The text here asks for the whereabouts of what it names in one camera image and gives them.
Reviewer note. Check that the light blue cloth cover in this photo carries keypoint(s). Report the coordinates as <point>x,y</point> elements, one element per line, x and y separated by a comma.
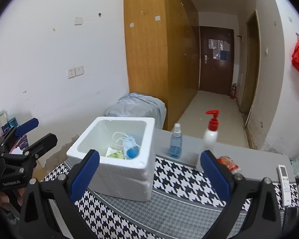
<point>137,107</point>

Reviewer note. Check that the dark brown entrance door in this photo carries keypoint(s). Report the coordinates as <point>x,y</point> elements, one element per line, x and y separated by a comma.
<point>214,79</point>

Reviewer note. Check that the grey photo paper notice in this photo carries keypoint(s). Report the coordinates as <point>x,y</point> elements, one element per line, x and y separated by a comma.
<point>216,54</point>

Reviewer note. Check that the white wall switch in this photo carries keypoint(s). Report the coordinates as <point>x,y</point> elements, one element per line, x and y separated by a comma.
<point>79,70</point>

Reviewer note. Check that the wooden side door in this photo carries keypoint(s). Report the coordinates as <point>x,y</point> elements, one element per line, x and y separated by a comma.
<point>250,67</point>

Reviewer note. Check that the assorted toiletry bottles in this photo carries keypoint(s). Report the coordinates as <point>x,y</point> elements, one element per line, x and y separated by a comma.
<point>2,122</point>

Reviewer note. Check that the blue spray bottle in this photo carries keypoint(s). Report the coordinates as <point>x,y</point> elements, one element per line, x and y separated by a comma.
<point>175,147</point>

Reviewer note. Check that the blue paper notice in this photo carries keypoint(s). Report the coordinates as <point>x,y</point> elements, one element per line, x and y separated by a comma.
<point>223,55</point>

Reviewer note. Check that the white wall socket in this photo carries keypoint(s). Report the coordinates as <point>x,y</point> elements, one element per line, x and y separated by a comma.
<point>70,73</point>

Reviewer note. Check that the white paper notice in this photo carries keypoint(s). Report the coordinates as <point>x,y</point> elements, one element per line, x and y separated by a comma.
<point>218,44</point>

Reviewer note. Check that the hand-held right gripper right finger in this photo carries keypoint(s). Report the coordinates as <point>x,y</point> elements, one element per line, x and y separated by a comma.
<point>213,174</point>

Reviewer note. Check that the printed paper pile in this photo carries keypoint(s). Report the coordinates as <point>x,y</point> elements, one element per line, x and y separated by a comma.
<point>20,147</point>

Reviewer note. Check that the white wall cover plate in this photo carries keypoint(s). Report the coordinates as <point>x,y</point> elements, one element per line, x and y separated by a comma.
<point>78,20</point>

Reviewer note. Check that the blue face mask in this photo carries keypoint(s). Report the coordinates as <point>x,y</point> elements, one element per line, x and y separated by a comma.
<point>129,142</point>

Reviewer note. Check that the clear plastic packet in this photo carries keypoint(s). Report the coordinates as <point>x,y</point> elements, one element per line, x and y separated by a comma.
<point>297,166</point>

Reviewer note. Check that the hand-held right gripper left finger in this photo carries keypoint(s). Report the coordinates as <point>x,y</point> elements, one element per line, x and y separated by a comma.
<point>86,176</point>

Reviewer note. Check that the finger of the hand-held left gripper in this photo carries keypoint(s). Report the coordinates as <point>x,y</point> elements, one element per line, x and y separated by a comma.
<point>27,127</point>
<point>42,145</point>

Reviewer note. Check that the white red-pump bottle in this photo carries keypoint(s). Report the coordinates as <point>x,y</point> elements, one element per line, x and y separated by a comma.
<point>210,135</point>

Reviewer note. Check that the white remote control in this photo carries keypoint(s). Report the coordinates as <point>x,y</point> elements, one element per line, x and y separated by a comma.
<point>285,184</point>

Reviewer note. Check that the wooden wardrobe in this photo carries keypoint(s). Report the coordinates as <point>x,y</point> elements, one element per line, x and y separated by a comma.
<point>152,67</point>

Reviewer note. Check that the red fire extinguisher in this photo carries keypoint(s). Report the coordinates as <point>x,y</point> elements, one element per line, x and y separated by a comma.
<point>233,92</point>

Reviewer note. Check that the houndstooth table runner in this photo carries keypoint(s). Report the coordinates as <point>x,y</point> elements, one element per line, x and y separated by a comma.
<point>179,176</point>

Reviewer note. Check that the black smartphone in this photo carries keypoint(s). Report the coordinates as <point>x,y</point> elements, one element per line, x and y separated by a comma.
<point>290,214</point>

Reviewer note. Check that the person's left hand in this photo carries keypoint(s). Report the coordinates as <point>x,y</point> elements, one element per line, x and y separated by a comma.
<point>20,195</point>

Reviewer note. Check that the red snack packet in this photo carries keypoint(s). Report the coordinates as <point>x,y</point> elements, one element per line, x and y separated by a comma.
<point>226,163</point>

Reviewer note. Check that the white foam box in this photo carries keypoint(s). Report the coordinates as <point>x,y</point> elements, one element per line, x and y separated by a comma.
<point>129,179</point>

